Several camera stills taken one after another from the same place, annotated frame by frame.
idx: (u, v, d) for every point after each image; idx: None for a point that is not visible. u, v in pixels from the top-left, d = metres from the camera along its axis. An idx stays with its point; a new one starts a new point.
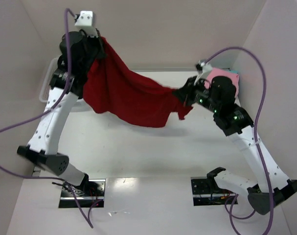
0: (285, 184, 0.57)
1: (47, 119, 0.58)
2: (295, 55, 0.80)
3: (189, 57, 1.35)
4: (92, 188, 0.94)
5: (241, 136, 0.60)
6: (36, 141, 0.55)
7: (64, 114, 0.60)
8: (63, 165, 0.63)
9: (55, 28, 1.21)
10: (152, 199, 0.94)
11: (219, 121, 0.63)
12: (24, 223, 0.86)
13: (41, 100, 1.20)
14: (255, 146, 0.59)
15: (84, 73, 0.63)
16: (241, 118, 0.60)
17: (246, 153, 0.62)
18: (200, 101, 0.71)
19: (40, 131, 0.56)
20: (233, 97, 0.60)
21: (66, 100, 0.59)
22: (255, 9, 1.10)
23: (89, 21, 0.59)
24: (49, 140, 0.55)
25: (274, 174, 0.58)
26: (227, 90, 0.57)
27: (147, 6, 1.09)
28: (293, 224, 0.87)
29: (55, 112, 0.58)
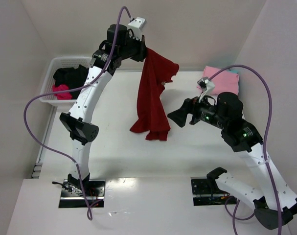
0: (294, 202, 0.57)
1: (85, 92, 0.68)
2: (296, 52, 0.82)
3: (189, 58, 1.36)
4: (91, 188, 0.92)
5: (251, 154, 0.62)
6: (77, 110, 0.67)
7: (99, 91, 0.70)
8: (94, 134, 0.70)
9: (56, 28, 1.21)
10: (153, 198, 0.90)
11: (228, 138, 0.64)
12: (23, 223, 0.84)
13: (40, 100, 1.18)
14: (264, 165, 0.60)
15: (119, 58, 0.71)
16: (251, 135, 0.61)
17: (255, 171, 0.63)
18: (207, 117, 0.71)
19: (79, 102, 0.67)
20: (240, 114, 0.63)
21: (102, 78, 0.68)
22: (254, 10, 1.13)
23: (139, 25, 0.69)
24: (86, 110, 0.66)
25: (283, 192, 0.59)
26: (234, 106, 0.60)
27: (148, 6, 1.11)
28: (293, 225, 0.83)
29: (92, 87, 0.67)
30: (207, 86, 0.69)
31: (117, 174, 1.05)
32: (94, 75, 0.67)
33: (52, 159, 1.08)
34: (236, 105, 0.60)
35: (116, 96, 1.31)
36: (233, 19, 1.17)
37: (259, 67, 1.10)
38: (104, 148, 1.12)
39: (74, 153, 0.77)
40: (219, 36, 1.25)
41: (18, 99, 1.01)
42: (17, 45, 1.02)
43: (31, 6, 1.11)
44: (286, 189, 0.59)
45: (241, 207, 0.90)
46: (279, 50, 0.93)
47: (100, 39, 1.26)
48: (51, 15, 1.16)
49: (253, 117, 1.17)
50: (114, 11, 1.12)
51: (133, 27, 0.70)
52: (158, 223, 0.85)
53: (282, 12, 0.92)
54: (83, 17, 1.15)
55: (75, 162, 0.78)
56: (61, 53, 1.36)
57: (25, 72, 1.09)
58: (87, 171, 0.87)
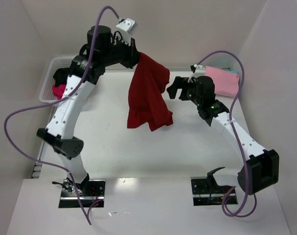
0: (261, 152, 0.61)
1: (64, 105, 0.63)
2: (296, 53, 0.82)
3: (189, 58, 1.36)
4: (92, 188, 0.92)
5: (217, 119, 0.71)
6: (54, 126, 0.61)
7: (80, 102, 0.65)
8: (79, 149, 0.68)
9: (57, 28, 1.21)
10: (153, 199, 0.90)
11: (201, 112, 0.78)
12: (23, 223, 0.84)
13: (40, 100, 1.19)
14: (229, 125, 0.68)
15: (102, 65, 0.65)
16: (218, 107, 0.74)
17: (225, 133, 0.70)
18: (190, 95, 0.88)
19: (57, 116, 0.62)
20: (213, 94, 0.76)
21: (82, 88, 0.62)
22: (254, 10, 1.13)
23: (127, 28, 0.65)
24: (65, 127, 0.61)
25: (249, 144, 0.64)
26: (206, 86, 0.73)
27: (148, 7, 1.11)
28: (293, 225, 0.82)
29: (71, 100, 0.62)
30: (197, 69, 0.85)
31: (117, 174, 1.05)
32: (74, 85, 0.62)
33: (52, 158, 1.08)
34: (208, 84, 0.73)
35: (116, 95, 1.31)
36: (233, 19, 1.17)
37: (259, 67, 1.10)
38: (104, 148, 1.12)
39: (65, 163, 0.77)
40: (219, 36, 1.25)
41: (18, 99, 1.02)
42: (17, 45, 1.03)
43: (31, 6, 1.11)
44: (253, 143, 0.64)
45: (241, 206, 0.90)
46: (279, 50, 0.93)
47: None
48: (50, 15, 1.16)
49: (253, 117, 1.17)
50: (114, 11, 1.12)
51: (121, 29, 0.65)
52: (158, 224, 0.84)
53: (282, 12, 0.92)
54: (83, 17, 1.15)
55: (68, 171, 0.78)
56: (61, 53, 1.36)
57: (25, 72, 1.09)
58: (86, 172, 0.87)
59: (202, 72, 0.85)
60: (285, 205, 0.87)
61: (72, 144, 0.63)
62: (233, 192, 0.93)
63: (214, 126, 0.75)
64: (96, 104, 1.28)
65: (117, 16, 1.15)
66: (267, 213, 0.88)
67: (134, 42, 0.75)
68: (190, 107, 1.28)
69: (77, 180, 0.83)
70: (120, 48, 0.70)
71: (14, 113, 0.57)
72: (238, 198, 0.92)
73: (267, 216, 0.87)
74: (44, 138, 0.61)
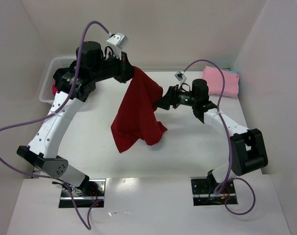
0: (245, 131, 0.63)
1: (49, 123, 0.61)
2: None
3: (189, 58, 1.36)
4: (91, 188, 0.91)
5: (206, 113, 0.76)
6: (37, 144, 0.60)
7: (67, 120, 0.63)
8: (62, 169, 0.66)
9: (56, 28, 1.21)
10: (152, 199, 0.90)
11: (195, 111, 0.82)
12: (24, 223, 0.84)
13: (40, 100, 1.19)
14: (217, 114, 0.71)
15: (91, 82, 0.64)
16: (208, 105, 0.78)
17: (216, 124, 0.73)
18: (186, 100, 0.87)
19: (41, 134, 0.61)
20: (207, 95, 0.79)
21: (70, 105, 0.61)
22: (255, 10, 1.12)
23: (116, 42, 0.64)
24: (48, 144, 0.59)
25: (234, 126, 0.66)
26: (202, 89, 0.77)
27: (148, 7, 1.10)
28: (293, 225, 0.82)
29: (57, 117, 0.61)
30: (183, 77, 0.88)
31: (116, 174, 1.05)
32: (60, 102, 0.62)
33: None
34: (203, 87, 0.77)
35: (116, 96, 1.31)
36: (234, 18, 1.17)
37: (259, 67, 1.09)
38: (104, 148, 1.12)
39: None
40: (219, 35, 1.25)
41: (18, 99, 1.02)
42: (17, 45, 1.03)
43: (31, 6, 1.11)
44: (238, 126, 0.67)
45: (241, 205, 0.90)
46: (279, 50, 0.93)
47: (99, 39, 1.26)
48: (50, 15, 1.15)
49: (253, 117, 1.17)
50: (114, 11, 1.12)
51: (110, 44, 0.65)
52: (158, 224, 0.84)
53: (282, 11, 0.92)
54: (83, 17, 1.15)
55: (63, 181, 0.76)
56: (61, 53, 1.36)
57: (25, 72, 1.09)
58: (83, 174, 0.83)
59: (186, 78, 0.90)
60: (285, 205, 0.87)
61: (53, 166, 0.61)
62: (233, 191, 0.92)
63: (207, 122, 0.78)
64: (96, 104, 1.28)
65: (117, 16, 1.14)
66: (267, 213, 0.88)
67: (125, 56, 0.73)
68: (189, 107, 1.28)
69: (74, 184, 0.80)
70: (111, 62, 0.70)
71: None
72: (238, 197, 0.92)
73: (267, 216, 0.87)
74: (26, 157, 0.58)
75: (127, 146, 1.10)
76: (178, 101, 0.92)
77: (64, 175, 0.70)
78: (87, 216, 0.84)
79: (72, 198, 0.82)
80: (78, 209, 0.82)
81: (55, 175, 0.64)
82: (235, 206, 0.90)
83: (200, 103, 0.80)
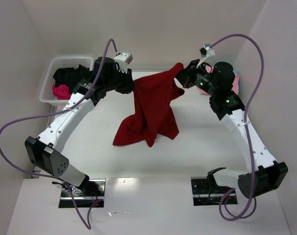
0: (270, 164, 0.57)
1: (62, 117, 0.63)
2: None
3: (189, 58, 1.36)
4: (91, 188, 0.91)
5: (231, 117, 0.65)
6: (48, 135, 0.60)
7: (79, 117, 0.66)
8: (62, 168, 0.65)
9: (57, 28, 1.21)
10: (152, 199, 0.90)
11: (213, 103, 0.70)
12: (23, 223, 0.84)
13: (40, 100, 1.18)
14: (243, 127, 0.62)
15: (103, 89, 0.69)
16: (234, 103, 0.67)
17: (236, 134, 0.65)
18: (201, 83, 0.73)
19: (53, 127, 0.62)
20: (230, 85, 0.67)
21: (84, 104, 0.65)
22: (254, 10, 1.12)
23: (124, 58, 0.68)
24: (59, 136, 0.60)
25: (260, 152, 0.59)
26: (226, 78, 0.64)
27: (148, 7, 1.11)
28: (293, 225, 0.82)
29: (72, 113, 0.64)
30: (207, 54, 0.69)
31: (117, 173, 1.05)
32: (76, 100, 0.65)
33: None
34: (229, 76, 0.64)
35: (116, 95, 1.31)
36: (234, 18, 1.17)
37: (259, 67, 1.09)
38: (104, 148, 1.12)
39: None
40: (219, 36, 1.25)
41: (18, 99, 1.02)
42: (16, 45, 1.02)
43: (31, 5, 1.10)
44: (264, 152, 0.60)
45: (242, 207, 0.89)
46: (280, 50, 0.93)
47: (100, 39, 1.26)
48: (50, 15, 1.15)
49: (253, 117, 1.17)
50: (114, 11, 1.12)
51: (119, 60, 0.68)
52: (158, 223, 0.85)
53: (282, 12, 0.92)
54: (83, 17, 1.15)
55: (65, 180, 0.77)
56: (61, 53, 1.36)
57: (25, 72, 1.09)
58: (83, 174, 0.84)
59: (213, 54, 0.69)
60: (285, 205, 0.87)
61: (57, 161, 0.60)
62: (233, 192, 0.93)
63: (224, 120, 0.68)
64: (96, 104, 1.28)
65: (117, 16, 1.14)
66: (267, 213, 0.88)
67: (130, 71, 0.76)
68: (189, 107, 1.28)
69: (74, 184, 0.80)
70: (119, 76, 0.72)
71: (15, 120, 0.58)
72: (238, 198, 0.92)
73: (267, 215, 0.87)
74: (33, 148, 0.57)
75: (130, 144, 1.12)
76: (193, 82, 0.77)
77: (64, 175, 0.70)
78: (87, 217, 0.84)
79: (73, 198, 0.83)
80: (78, 209, 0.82)
81: (55, 172, 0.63)
82: (235, 206, 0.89)
83: (221, 96, 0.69)
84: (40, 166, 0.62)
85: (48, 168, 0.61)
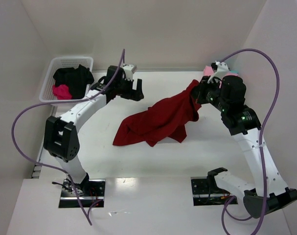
0: (282, 191, 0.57)
1: (81, 104, 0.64)
2: None
3: (189, 58, 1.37)
4: (91, 188, 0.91)
5: (246, 137, 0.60)
6: (69, 115, 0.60)
7: (93, 109, 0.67)
8: (73, 153, 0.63)
9: (57, 28, 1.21)
10: (152, 198, 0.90)
11: (226, 119, 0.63)
12: (23, 223, 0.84)
13: (40, 100, 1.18)
14: (258, 149, 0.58)
15: (114, 92, 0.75)
16: (249, 119, 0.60)
17: (248, 154, 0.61)
18: (211, 99, 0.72)
19: (73, 110, 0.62)
20: (242, 98, 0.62)
21: (101, 97, 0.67)
22: (254, 10, 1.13)
23: (131, 68, 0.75)
24: (79, 118, 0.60)
25: (273, 179, 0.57)
26: (236, 89, 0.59)
27: (148, 7, 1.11)
28: (293, 225, 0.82)
29: (90, 102, 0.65)
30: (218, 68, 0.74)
31: (117, 173, 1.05)
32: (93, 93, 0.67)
33: (53, 160, 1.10)
34: (239, 88, 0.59)
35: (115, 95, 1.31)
36: (234, 19, 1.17)
37: (259, 67, 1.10)
38: (104, 148, 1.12)
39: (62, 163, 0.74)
40: (219, 36, 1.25)
41: (18, 99, 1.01)
42: (16, 45, 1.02)
43: (31, 6, 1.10)
44: (278, 177, 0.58)
45: (244, 209, 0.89)
46: (280, 50, 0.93)
47: (100, 39, 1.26)
48: (50, 15, 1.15)
49: None
50: (115, 11, 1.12)
51: (126, 70, 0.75)
52: (158, 223, 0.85)
53: (282, 12, 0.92)
54: (84, 17, 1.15)
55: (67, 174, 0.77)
56: (61, 53, 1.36)
57: (25, 72, 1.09)
58: (84, 173, 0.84)
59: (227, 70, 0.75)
60: None
61: (73, 141, 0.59)
62: None
63: (237, 137, 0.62)
64: None
65: (118, 16, 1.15)
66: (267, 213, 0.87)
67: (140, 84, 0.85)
68: None
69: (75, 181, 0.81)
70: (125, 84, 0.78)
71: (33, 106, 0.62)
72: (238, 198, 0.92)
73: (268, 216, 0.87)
74: (55, 123, 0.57)
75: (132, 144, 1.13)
76: (204, 97, 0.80)
77: None
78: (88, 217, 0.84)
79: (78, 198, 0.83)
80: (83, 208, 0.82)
81: (67, 155, 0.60)
82: (235, 207, 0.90)
83: (234, 110, 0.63)
84: (55, 147, 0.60)
85: (61, 149, 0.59)
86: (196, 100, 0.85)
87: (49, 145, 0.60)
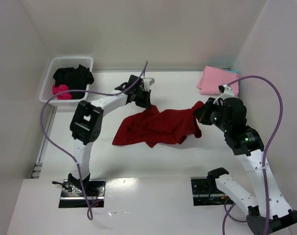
0: (286, 213, 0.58)
1: (108, 97, 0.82)
2: None
3: (190, 58, 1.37)
4: (91, 188, 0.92)
5: (249, 159, 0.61)
6: (97, 102, 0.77)
7: (115, 104, 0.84)
8: (95, 135, 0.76)
9: (57, 28, 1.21)
10: (151, 197, 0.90)
11: (230, 140, 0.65)
12: (23, 223, 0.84)
13: (40, 100, 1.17)
14: (261, 171, 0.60)
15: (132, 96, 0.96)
16: (252, 140, 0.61)
17: (252, 175, 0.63)
18: (215, 118, 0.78)
19: (102, 100, 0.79)
20: (243, 119, 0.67)
21: (123, 96, 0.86)
22: (255, 11, 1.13)
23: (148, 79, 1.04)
24: (105, 106, 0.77)
25: (276, 200, 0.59)
26: (238, 110, 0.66)
27: (148, 7, 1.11)
28: (293, 224, 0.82)
29: (114, 97, 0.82)
30: (225, 90, 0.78)
31: (117, 173, 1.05)
32: (117, 91, 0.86)
33: (53, 160, 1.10)
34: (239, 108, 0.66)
35: None
36: (234, 19, 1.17)
37: (259, 67, 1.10)
38: (104, 148, 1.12)
39: (75, 152, 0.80)
40: (219, 36, 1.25)
41: (18, 100, 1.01)
42: (16, 46, 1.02)
43: (31, 6, 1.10)
44: (280, 199, 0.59)
45: None
46: (280, 50, 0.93)
47: (100, 39, 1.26)
48: (50, 16, 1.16)
49: (252, 117, 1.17)
50: (115, 11, 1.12)
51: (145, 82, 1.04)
52: (157, 223, 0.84)
53: (282, 12, 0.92)
54: (84, 18, 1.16)
55: (76, 162, 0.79)
56: (61, 53, 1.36)
57: (25, 72, 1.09)
58: (86, 171, 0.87)
59: (231, 95, 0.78)
60: None
61: (98, 124, 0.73)
62: None
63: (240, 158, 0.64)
64: None
65: (118, 17, 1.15)
66: None
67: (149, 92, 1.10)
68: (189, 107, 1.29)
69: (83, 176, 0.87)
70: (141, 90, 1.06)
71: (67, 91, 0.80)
72: None
73: None
74: (85, 105, 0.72)
75: (130, 143, 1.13)
76: (208, 117, 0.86)
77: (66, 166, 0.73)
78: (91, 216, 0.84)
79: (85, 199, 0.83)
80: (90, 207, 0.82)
81: (89, 135, 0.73)
82: (235, 207, 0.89)
83: (236, 131, 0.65)
84: (80, 127, 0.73)
85: (86, 129, 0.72)
86: (199, 119, 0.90)
87: (75, 124, 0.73)
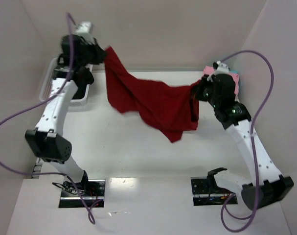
0: (277, 179, 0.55)
1: (52, 104, 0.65)
2: None
3: (190, 58, 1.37)
4: (92, 188, 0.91)
5: (237, 128, 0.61)
6: (45, 122, 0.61)
7: (66, 103, 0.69)
8: (68, 150, 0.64)
9: (57, 28, 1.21)
10: (151, 197, 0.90)
11: (218, 113, 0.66)
12: (22, 223, 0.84)
13: (41, 100, 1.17)
14: (249, 138, 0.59)
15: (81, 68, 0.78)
16: (240, 113, 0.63)
17: (241, 146, 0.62)
18: (206, 94, 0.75)
19: (47, 114, 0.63)
20: (232, 93, 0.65)
21: (68, 86, 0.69)
22: (255, 10, 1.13)
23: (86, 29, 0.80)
24: (57, 121, 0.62)
25: (265, 167, 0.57)
26: (227, 84, 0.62)
27: (148, 7, 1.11)
28: (293, 224, 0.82)
29: (60, 97, 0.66)
30: (218, 67, 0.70)
31: (117, 173, 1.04)
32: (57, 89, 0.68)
33: None
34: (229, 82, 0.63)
35: None
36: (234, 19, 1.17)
37: (259, 67, 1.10)
38: (104, 148, 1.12)
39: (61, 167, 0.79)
40: (219, 36, 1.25)
41: (18, 99, 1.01)
42: (16, 45, 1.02)
43: (31, 6, 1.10)
44: (271, 166, 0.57)
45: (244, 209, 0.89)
46: (280, 50, 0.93)
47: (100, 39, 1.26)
48: (50, 16, 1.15)
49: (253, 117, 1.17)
50: (115, 11, 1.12)
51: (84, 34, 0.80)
52: (157, 223, 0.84)
53: (282, 12, 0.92)
54: (84, 17, 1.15)
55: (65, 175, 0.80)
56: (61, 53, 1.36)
57: (25, 72, 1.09)
58: (81, 172, 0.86)
59: (225, 70, 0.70)
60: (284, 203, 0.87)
61: (63, 141, 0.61)
62: None
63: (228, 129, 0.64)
64: (96, 104, 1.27)
65: (118, 16, 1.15)
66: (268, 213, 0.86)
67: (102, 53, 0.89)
68: None
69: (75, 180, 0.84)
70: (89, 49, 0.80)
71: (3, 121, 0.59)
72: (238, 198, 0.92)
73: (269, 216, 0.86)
74: (35, 136, 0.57)
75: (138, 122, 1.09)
76: (201, 93, 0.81)
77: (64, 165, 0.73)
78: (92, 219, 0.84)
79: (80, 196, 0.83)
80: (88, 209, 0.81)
81: (61, 158, 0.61)
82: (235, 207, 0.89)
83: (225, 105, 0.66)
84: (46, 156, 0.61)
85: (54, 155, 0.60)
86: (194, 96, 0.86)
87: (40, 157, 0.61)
